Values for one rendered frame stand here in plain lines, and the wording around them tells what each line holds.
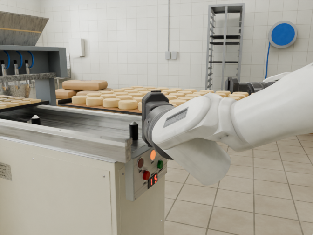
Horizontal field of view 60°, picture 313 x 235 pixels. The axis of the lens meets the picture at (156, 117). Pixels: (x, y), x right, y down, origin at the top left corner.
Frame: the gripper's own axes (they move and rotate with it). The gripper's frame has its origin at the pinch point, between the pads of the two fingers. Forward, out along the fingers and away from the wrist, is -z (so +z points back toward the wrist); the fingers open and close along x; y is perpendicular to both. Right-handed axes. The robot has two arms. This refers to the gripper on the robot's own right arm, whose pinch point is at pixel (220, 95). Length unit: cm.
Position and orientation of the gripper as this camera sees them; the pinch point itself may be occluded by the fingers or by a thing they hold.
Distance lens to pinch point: 99.5
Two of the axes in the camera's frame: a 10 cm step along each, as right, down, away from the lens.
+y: 2.9, 2.1, -9.3
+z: 9.6, -0.6, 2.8
